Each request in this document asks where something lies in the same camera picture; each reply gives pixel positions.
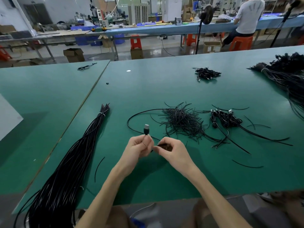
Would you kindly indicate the person's right leg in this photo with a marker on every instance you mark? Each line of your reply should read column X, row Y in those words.
column 295, row 209

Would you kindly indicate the person's left hand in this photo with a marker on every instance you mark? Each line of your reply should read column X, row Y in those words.
column 133, row 154

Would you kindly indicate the black fan on stand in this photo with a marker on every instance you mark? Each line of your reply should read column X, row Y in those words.
column 206, row 15

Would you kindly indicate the black tripod stand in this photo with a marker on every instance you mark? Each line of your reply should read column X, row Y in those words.
column 284, row 23

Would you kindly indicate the large white box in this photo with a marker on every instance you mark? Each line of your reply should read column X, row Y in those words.
column 8, row 118

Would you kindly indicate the small cardboard box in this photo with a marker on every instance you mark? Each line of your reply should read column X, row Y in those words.
column 137, row 53

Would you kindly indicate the blue plastic item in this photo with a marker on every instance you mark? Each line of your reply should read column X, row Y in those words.
column 138, row 223

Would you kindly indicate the red plastic stool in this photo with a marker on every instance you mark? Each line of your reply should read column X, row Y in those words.
column 136, row 42

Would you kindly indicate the long blue workbench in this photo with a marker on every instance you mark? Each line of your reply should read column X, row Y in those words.
column 175, row 29

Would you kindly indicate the orange plastic stool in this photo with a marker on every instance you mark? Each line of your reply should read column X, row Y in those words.
column 191, row 40
column 4, row 54
column 241, row 43

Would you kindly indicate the person's right forearm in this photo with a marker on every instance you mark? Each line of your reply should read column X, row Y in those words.
column 218, row 204

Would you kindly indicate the person's left forearm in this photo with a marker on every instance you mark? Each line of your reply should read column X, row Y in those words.
column 107, row 201

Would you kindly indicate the open cardboard box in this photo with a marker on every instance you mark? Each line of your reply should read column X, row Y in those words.
column 73, row 55

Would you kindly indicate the person's right hand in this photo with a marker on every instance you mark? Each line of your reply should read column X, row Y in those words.
column 178, row 156

